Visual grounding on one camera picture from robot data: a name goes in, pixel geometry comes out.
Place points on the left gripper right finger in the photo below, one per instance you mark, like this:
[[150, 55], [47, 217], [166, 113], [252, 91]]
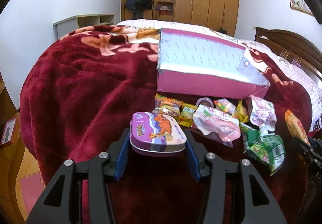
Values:
[[207, 164]]

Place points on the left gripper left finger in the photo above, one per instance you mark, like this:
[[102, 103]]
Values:
[[108, 165]]

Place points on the orange rice cracker packet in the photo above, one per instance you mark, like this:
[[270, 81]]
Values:
[[295, 127]]

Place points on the pink white jelly pouch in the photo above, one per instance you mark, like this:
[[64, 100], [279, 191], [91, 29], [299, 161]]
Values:
[[216, 125]]

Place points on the green snack packet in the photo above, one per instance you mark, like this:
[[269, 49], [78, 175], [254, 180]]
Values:
[[267, 148]]

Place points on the purple cartoon candy tin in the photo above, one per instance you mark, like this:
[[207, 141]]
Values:
[[154, 134]]

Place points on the braised egg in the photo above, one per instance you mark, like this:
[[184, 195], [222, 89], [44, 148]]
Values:
[[205, 101]]

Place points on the clear gummy bag rainbow edge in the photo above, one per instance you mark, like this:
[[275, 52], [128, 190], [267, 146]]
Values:
[[226, 106]]

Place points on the white pink spouted pouch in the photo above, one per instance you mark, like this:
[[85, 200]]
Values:
[[261, 113]]

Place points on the burger gummy candy packet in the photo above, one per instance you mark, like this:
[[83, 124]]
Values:
[[167, 106]]

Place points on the red floral fleece blanket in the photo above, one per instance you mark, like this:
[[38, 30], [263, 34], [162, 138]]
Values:
[[77, 100]]

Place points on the pink foam floor mat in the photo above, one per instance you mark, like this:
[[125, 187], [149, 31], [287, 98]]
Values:
[[32, 186]]

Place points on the wooden nightstand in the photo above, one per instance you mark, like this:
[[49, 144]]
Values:
[[12, 153]]

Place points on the pink cardboard box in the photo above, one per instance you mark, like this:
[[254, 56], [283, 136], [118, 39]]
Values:
[[204, 65]]

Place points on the wooden headboard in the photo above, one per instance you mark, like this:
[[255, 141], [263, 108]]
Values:
[[292, 47]]

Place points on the grey low bookshelf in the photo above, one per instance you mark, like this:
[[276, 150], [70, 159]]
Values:
[[65, 26]]

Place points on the framed wall picture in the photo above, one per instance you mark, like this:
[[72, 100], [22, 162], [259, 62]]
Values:
[[300, 5]]

